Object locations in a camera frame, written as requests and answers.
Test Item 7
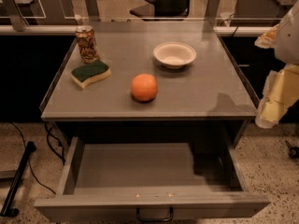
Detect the orange patterned drink can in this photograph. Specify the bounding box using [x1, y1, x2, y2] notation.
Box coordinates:
[76, 25, 99, 63]

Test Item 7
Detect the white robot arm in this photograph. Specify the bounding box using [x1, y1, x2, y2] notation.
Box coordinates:
[255, 1, 299, 129]

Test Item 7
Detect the black floor stand bar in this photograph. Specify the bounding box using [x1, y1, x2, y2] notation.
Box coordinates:
[0, 141, 36, 217]

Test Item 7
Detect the grey open top drawer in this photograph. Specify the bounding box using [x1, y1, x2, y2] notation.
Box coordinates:
[35, 138, 270, 223]

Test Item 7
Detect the green yellow sponge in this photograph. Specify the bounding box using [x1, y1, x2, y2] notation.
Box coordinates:
[71, 61, 111, 89]

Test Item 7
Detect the black caster wheel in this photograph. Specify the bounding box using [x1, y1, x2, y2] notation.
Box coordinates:
[286, 141, 299, 159]

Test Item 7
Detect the grey cabinet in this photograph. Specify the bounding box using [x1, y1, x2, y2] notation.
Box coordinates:
[39, 20, 261, 147]

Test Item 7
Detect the white paper bowl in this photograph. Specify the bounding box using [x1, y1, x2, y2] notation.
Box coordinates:
[153, 42, 196, 69]

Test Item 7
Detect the black floor cable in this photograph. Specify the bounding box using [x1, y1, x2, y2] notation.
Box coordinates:
[8, 121, 66, 195]

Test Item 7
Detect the orange fruit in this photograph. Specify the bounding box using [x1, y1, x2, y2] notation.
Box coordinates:
[131, 74, 158, 102]

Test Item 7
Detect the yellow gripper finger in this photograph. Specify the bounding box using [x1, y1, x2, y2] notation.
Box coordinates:
[255, 64, 299, 129]
[254, 24, 278, 49]

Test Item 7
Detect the black office chair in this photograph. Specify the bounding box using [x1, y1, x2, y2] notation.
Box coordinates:
[130, 0, 190, 21]

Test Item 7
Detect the black drawer handle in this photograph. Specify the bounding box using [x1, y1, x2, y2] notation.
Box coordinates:
[135, 206, 175, 224]

